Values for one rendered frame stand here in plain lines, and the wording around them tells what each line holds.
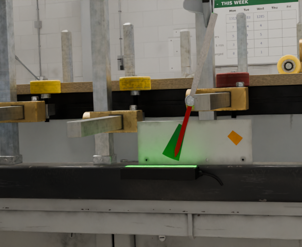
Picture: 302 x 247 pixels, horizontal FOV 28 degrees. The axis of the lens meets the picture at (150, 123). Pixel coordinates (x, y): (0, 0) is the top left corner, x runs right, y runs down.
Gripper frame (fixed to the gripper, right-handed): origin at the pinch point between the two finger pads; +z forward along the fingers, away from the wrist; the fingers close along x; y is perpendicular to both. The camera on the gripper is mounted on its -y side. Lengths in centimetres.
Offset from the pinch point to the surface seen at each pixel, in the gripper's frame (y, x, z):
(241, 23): 7, -115, -10
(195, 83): 4.2, -2.2, 13.0
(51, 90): 46, -18, 13
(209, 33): 0.2, 0.8, 2.6
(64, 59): 83, -115, 1
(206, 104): -2.2, 20.2, 16.8
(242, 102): -5.7, -4.7, 17.6
